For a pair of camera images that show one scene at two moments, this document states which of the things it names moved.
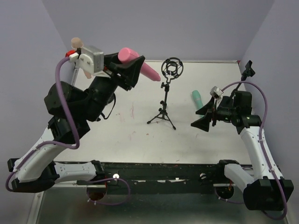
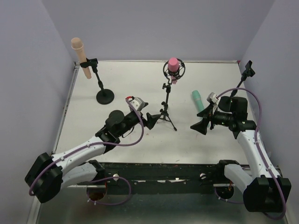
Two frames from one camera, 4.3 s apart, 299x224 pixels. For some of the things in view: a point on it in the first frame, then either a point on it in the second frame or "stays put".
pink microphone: x=126 y=54 to x=173 y=66
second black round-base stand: x=248 y=71 stays put
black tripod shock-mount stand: x=171 y=68 stays put
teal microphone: x=197 y=99 stays put
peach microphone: x=77 y=43 stays put
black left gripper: x=119 y=75 to x=147 y=120
